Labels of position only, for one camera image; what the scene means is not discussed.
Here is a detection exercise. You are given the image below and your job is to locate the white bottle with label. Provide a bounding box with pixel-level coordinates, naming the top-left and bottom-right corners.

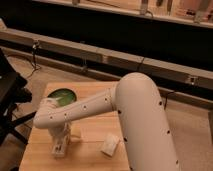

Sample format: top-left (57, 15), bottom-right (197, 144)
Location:
top-left (52, 135), bottom-right (70, 158)

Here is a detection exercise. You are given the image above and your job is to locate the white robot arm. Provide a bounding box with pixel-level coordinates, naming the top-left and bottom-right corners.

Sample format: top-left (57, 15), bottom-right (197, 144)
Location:
top-left (34, 72), bottom-right (181, 171)

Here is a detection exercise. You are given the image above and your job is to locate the white sponge block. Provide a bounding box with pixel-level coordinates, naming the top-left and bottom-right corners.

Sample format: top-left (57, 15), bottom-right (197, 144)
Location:
top-left (101, 134), bottom-right (119, 157)

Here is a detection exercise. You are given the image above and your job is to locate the black office chair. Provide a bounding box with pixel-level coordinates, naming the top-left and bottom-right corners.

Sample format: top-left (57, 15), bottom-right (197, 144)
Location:
top-left (0, 48), bottom-right (35, 146)

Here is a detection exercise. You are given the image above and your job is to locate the grey metal rail beam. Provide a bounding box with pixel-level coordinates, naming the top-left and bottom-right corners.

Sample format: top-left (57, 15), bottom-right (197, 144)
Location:
top-left (0, 29), bottom-right (213, 89)

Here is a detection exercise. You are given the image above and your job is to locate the black cable with plug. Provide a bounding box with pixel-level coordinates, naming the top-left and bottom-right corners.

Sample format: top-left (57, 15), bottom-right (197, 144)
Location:
top-left (31, 39), bottom-right (43, 72)

